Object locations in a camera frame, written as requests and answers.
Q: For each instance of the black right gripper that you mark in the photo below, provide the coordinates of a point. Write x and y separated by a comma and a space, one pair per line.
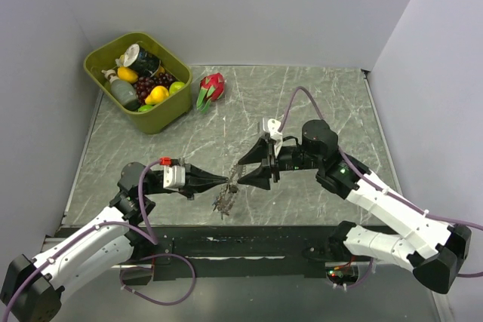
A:
261, 150

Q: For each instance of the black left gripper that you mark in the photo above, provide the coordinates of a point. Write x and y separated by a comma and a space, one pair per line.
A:
198, 180

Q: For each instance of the round metal key ring plate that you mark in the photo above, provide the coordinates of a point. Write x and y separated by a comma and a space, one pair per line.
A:
225, 200

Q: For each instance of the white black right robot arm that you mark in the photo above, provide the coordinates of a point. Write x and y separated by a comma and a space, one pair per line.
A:
432, 250

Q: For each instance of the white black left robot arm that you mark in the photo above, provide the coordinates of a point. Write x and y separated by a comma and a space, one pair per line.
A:
34, 288

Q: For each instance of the olive green plastic bin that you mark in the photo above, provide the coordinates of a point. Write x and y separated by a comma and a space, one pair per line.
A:
161, 115

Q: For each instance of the green lime toy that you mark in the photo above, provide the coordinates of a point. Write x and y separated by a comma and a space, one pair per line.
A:
145, 108

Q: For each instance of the red dragon fruit toy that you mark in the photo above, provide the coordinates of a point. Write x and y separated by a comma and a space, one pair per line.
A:
211, 88

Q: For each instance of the yellow pear toy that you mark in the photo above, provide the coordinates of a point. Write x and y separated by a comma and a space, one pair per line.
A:
157, 95

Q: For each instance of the green apple toy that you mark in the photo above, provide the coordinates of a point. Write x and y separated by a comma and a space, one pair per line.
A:
175, 87

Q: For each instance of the dark purple grape bunch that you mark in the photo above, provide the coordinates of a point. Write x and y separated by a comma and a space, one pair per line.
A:
144, 85

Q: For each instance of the grey pump bottle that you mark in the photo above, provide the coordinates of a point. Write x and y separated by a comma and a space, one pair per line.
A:
122, 91

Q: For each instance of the yellow lemon toy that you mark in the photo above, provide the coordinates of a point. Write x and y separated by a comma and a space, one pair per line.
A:
128, 75

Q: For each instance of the black cylindrical can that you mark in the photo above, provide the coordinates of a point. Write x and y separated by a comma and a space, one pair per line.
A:
143, 62

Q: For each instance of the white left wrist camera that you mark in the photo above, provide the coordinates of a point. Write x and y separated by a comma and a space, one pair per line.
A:
174, 172

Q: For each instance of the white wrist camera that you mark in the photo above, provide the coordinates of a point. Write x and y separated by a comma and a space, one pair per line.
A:
269, 130
174, 172

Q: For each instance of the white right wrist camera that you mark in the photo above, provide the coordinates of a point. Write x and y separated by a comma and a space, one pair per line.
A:
269, 130

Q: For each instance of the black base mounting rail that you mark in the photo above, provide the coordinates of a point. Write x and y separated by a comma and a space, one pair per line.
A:
224, 251

